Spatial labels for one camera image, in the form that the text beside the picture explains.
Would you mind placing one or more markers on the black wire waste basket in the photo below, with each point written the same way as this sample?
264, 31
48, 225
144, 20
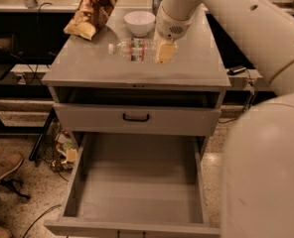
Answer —
53, 149

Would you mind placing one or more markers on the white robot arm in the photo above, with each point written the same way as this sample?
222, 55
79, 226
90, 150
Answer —
257, 170

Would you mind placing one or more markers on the open grey bottom drawer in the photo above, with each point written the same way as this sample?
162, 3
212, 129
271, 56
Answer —
136, 186

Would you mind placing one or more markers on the white ceramic bowl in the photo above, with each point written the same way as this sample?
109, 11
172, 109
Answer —
139, 23

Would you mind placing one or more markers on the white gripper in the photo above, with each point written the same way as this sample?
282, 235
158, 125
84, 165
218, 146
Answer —
171, 26

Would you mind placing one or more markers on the closed grey middle drawer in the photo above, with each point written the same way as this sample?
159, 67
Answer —
163, 120

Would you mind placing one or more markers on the brown chip bag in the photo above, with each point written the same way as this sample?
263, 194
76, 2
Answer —
89, 18

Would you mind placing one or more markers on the grey metal drawer cabinet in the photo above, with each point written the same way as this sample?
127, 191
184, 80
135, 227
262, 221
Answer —
85, 73

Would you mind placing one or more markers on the black drawer handle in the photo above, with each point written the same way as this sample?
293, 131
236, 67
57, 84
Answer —
128, 118

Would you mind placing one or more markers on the clear plastic water bottle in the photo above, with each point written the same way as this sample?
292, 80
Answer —
133, 49

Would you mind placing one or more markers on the black power adapter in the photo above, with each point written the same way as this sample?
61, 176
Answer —
236, 70

